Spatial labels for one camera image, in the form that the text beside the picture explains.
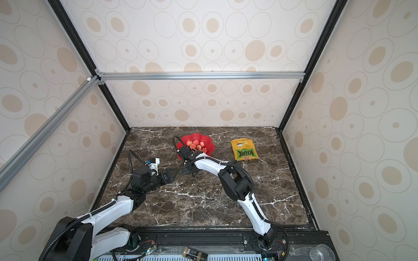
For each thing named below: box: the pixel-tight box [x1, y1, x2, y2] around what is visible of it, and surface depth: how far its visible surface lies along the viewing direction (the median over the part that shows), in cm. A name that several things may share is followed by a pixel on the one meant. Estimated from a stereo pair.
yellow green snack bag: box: [230, 138, 260, 161], surface depth 108 cm
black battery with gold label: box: [182, 246, 209, 261], surface depth 70 cm
